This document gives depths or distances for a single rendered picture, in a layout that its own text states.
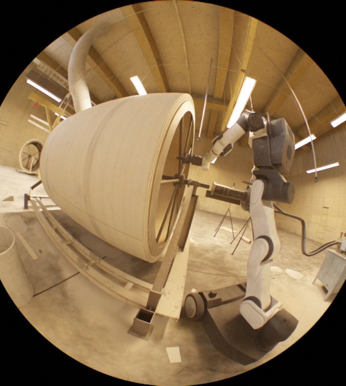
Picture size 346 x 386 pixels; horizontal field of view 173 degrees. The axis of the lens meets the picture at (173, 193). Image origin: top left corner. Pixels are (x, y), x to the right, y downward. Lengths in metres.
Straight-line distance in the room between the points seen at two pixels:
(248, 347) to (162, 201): 2.05
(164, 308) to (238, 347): 0.46
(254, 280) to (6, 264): 1.22
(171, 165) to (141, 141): 1.60
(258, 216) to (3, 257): 1.31
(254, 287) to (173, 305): 0.45
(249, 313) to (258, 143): 0.94
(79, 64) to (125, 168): 4.98
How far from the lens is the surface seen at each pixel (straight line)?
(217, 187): 1.17
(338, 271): 1.98
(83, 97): 4.91
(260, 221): 0.71
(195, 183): 1.13
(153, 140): 0.43
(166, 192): 2.01
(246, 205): 1.27
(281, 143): 0.74
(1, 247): 1.07
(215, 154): 0.81
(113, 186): 0.49
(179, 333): 0.86
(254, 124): 0.71
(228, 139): 0.74
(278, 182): 0.68
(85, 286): 0.99
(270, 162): 0.73
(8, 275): 0.82
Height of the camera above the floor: 0.78
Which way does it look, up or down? level
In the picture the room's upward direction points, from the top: 13 degrees clockwise
